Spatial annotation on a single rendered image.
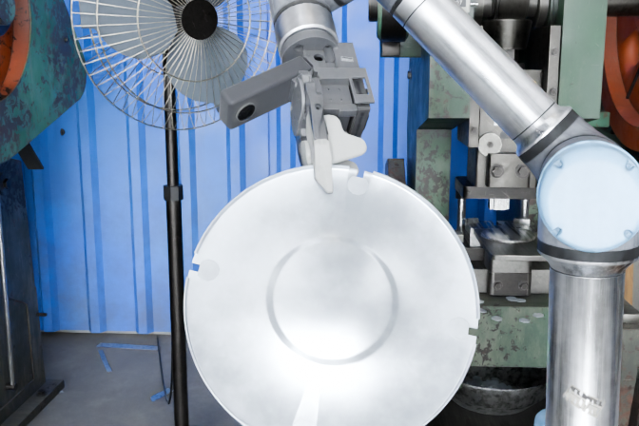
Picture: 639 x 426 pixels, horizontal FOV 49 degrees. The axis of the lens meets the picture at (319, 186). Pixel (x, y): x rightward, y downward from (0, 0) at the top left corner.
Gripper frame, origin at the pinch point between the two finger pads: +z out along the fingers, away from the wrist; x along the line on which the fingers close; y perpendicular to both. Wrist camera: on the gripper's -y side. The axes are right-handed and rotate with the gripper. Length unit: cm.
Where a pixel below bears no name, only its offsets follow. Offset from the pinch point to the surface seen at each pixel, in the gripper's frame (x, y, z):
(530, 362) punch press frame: 85, 65, -7
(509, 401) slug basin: 100, 65, -3
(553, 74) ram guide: 46, 73, -60
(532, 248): 66, 64, -26
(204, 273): 3.4, -12.4, 7.5
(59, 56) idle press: 108, -44, -128
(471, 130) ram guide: 59, 55, -54
